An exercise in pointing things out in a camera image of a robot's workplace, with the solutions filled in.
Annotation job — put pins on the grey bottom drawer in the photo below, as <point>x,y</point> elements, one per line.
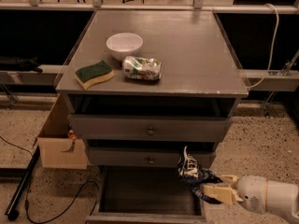
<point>138,195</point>

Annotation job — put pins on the blue chip bag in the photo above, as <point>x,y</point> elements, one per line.
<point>194,175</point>

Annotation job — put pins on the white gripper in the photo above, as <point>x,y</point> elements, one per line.
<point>251,191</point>

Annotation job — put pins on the metal frame rail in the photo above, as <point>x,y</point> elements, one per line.
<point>259,9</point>

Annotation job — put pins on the grey middle drawer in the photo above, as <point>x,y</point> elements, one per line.
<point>134,157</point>

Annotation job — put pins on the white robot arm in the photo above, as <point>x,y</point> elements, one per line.
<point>282,200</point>

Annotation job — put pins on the grey drawer cabinet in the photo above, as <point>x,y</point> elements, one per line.
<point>199,75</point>

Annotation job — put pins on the grey top drawer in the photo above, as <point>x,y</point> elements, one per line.
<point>150,128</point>

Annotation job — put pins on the cardboard box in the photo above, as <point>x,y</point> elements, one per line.
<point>59,146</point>

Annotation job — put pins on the black floor bar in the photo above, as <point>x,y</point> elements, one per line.
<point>22,176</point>

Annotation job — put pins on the grey drawer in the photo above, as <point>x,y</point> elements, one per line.
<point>138,195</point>
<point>150,128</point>
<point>134,157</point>

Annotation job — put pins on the white bowl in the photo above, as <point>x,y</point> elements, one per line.
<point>124,44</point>

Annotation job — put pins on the green yellow sponge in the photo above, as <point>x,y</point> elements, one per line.
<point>90,75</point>

